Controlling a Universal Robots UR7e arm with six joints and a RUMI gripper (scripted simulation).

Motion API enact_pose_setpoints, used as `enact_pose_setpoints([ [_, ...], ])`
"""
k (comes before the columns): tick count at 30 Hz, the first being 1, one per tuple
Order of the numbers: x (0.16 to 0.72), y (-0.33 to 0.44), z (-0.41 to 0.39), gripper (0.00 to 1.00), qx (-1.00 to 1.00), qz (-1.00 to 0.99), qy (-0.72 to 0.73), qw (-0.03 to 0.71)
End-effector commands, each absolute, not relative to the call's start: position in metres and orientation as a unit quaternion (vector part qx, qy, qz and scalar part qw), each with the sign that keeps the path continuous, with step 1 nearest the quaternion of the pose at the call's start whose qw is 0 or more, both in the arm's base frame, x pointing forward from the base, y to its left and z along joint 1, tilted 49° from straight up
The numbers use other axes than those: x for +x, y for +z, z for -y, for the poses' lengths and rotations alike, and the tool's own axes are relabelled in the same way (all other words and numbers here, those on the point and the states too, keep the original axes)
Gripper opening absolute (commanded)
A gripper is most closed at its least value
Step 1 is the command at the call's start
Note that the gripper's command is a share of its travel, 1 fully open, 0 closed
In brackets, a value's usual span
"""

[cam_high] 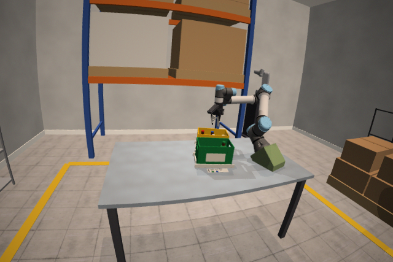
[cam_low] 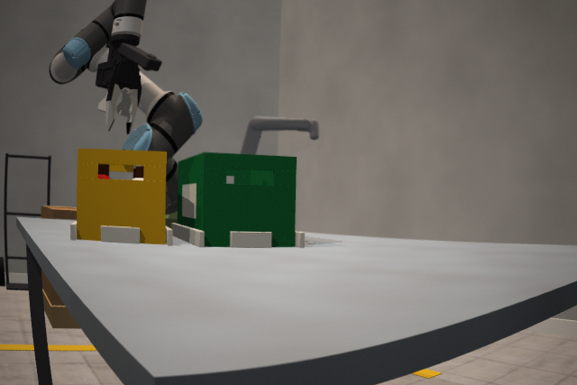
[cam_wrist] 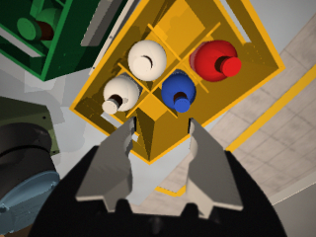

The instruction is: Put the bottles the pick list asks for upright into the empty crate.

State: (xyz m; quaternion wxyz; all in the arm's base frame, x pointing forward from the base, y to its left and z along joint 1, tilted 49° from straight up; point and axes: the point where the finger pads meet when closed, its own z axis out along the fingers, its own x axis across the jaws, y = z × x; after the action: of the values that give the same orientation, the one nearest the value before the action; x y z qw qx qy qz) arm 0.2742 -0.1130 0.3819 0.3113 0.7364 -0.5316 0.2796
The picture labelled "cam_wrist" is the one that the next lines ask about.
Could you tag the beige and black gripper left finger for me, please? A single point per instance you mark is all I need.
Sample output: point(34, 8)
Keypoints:
point(91, 187)

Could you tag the blue bottle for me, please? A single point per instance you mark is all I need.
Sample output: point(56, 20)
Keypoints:
point(178, 91)

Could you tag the white bottle with grey label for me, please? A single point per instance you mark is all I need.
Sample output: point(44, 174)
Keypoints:
point(121, 94)

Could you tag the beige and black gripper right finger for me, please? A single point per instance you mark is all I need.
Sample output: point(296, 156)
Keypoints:
point(225, 192)

